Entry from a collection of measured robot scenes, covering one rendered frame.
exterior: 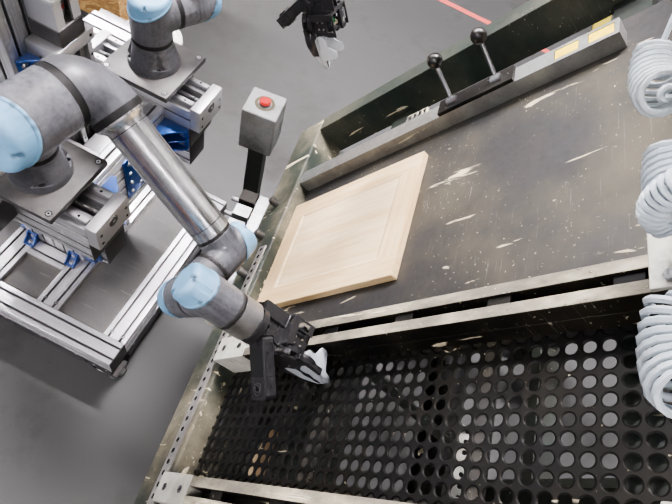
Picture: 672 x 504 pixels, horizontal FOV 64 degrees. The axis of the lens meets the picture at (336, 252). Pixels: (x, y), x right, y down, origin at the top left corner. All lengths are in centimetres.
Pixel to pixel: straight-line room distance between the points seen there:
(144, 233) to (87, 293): 34
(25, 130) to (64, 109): 7
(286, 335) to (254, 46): 269
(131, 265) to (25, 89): 145
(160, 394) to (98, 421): 24
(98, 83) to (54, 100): 8
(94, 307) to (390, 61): 240
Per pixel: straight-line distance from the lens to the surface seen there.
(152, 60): 171
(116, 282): 228
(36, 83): 95
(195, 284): 90
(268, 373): 98
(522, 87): 131
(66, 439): 233
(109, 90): 98
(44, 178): 147
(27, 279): 235
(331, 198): 152
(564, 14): 149
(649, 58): 83
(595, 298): 77
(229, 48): 347
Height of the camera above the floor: 224
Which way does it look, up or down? 57 degrees down
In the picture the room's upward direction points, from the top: 25 degrees clockwise
